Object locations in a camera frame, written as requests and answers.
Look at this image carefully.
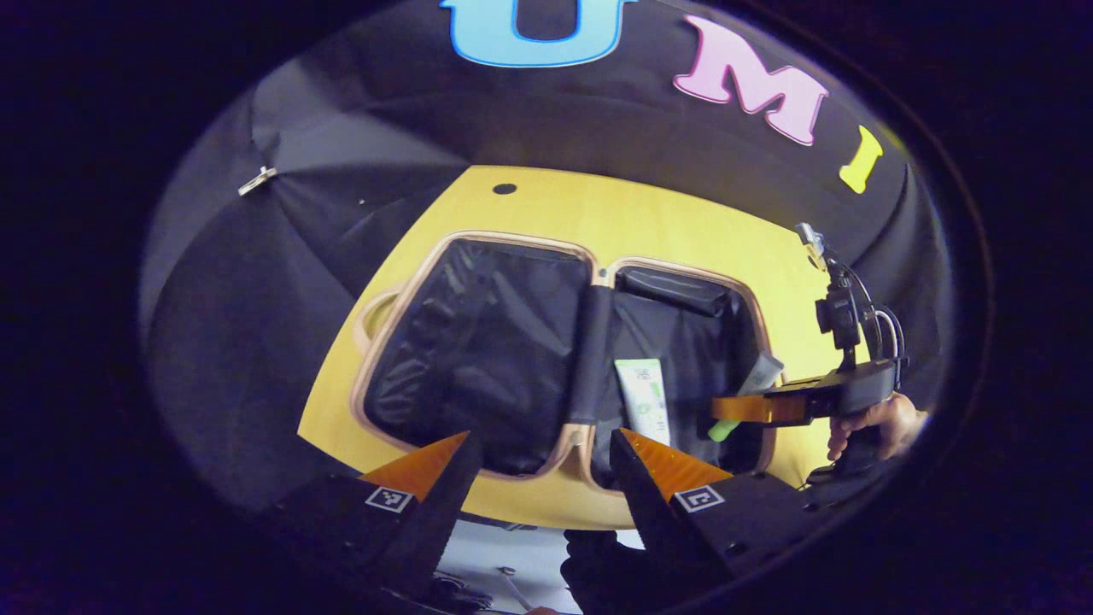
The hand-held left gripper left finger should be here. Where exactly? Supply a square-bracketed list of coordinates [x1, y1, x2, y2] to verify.
[260, 430, 486, 603]

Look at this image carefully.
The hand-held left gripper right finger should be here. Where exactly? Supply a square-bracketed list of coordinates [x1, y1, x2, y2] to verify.
[609, 427, 825, 603]

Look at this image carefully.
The grey skin care tube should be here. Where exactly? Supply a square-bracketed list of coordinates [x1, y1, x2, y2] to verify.
[707, 353, 786, 443]

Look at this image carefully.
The white green skin care tube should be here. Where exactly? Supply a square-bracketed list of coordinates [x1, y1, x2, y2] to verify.
[613, 358, 673, 447]

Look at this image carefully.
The dark cloth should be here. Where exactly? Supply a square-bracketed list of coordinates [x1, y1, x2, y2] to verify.
[559, 528, 675, 615]

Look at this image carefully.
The thin white rod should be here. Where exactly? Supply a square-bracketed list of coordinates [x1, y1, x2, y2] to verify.
[499, 566, 532, 610]

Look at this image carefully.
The black backdrop cloth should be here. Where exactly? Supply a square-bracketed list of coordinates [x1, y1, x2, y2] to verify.
[141, 0, 949, 513]

